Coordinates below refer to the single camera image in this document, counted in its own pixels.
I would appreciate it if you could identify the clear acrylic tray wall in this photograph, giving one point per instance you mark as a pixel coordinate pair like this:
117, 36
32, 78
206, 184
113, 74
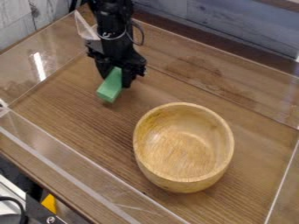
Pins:
86, 187

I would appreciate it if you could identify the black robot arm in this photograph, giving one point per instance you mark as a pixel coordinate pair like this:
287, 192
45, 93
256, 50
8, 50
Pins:
114, 22

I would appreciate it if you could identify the green rectangular block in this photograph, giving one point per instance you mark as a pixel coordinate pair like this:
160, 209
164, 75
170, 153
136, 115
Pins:
110, 86

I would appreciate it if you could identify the yellow label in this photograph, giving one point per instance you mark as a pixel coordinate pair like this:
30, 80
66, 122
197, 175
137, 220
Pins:
49, 203

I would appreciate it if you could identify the clear acrylic corner bracket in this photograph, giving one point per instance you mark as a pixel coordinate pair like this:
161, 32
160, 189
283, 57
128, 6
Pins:
84, 30

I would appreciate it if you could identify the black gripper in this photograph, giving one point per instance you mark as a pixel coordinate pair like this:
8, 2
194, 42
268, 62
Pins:
112, 54

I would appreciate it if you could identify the brown wooden bowl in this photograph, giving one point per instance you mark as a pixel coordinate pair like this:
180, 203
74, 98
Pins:
182, 145

